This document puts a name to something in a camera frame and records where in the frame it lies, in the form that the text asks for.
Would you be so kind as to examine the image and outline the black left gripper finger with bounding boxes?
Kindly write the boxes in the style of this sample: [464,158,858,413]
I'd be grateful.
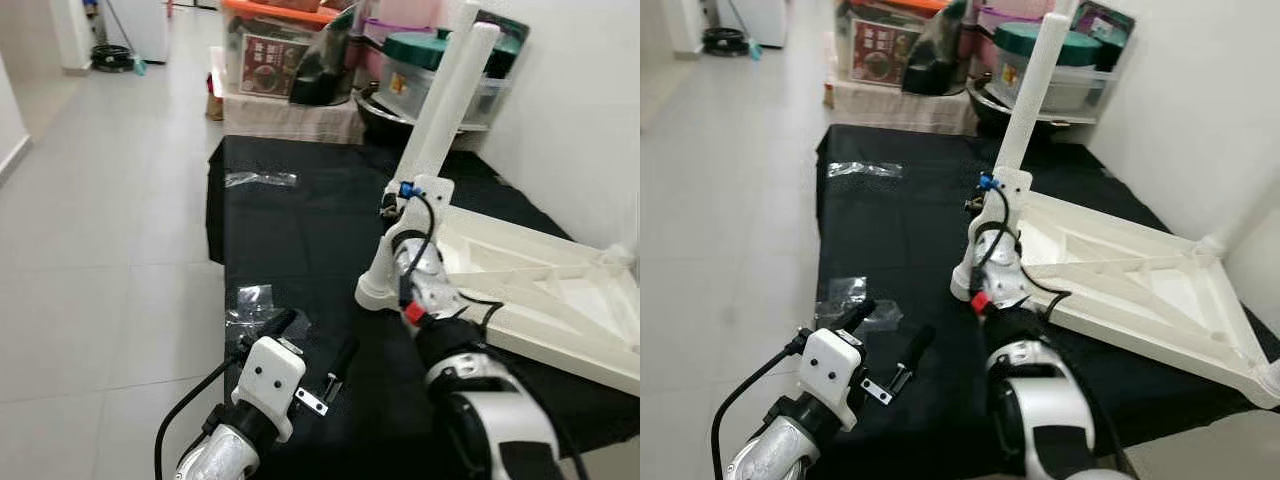
[328,337,361,386]
[835,298,879,333]
[895,325,938,379]
[255,308,299,341]

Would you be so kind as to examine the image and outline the cross-shaped clear tape piece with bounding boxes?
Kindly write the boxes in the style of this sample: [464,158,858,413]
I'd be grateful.
[225,285,311,346]
[815,277,906,333]

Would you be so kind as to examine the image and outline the black tablecloth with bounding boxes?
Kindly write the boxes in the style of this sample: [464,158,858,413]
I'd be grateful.
[815,125,1280,480]
[205,133,640,480]

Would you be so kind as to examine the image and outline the black wok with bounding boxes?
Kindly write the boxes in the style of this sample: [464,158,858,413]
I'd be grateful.
[355,85,481,146]
[965,78,1091,136]

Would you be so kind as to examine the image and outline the clear tape strip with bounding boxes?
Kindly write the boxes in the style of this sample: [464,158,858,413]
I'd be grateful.
[225,172,298,189]
[828,160,904,179]

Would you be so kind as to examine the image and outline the clear plastic storage box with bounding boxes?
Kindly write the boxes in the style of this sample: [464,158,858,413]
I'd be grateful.
[375,60,511,129]
[990,55,1121,119]

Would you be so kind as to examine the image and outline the beige patterned bench cloth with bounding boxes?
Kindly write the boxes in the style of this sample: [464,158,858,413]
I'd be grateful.
[210,90,366,144]
[828,80,979,136]

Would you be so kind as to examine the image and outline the black bag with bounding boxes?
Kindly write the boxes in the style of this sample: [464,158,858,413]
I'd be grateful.
[903,0,976,96]
[290,10,366,106]

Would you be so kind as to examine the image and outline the green pot lid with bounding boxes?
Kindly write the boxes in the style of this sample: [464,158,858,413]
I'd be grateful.
[993,22,1106,69]
[382,30,521,73]

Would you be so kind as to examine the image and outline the white plastic table top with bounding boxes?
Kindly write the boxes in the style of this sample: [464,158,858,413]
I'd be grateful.
[355,200,640,396]
[950,190,1280,411]

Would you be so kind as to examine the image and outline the storage box with orange lid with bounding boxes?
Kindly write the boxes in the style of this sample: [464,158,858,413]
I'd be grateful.
[220,0,341,98]
[835,0,946,89]

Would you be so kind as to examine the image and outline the dark metal tray with label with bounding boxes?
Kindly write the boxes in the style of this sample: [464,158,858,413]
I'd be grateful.
[1072,0,1136,71]
[480,10,531,79]

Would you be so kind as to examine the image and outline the mop with teal head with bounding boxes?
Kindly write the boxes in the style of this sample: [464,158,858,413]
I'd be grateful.
[100,0,146,76]
[725,0,761,59]

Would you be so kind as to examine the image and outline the white cabinet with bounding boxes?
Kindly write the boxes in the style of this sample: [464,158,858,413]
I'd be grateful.
[720,0,791,49]
[105,0,171,63]

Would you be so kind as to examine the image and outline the black round floor object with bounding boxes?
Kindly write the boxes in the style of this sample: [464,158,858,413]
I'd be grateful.
[92,45,136,73]
[703,28,751,58]

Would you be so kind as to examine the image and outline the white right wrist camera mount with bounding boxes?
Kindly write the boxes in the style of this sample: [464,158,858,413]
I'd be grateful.
[385,175,453,251]
[975,168,1033,241]

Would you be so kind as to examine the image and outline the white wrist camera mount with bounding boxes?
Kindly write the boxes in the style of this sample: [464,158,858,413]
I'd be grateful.
[385,175,453,251]
[797,328,866,431]
[232,337,308,441]
[975,168,1033,241]

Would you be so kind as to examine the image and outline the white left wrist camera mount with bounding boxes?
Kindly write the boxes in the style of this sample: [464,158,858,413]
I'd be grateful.
[232,337,308,441]
[797,328,866,431]

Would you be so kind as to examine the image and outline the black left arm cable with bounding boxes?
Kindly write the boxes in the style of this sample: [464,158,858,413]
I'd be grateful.
[712,335,813,480]
[153,345,251,480]

